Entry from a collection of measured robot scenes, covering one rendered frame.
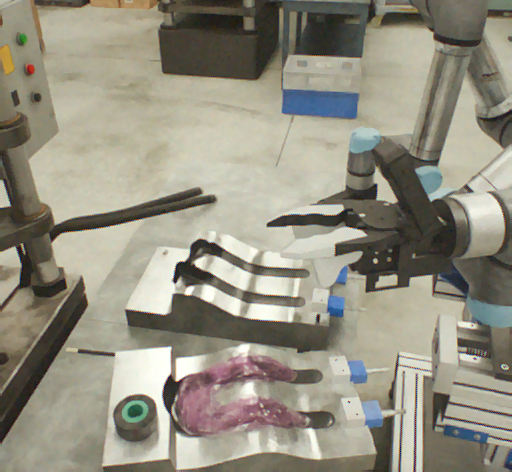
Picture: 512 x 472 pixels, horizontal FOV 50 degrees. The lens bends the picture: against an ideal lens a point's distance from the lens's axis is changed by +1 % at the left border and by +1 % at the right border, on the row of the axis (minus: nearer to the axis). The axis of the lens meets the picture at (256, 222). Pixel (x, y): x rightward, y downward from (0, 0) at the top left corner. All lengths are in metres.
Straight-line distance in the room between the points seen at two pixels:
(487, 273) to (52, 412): 0.94
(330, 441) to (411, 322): 1.56
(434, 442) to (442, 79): 1.20
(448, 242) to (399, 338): 1.92
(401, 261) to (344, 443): 0.59
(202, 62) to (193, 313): 4.11
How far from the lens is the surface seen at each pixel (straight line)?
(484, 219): 0.66
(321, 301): 1.31
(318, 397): 1.21
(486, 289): 0.76
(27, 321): 1.56
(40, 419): 1.32
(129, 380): 1.18
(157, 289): 1.44
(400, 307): 2.71
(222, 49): 5.19
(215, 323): 1.35
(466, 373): 1.16
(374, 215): 0.62
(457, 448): 2.01
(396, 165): 0.59
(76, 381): 1.36
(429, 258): 0.67
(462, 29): 1.23
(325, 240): 0.57
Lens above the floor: 1.81
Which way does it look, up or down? 35 degrees down
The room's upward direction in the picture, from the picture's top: straight up
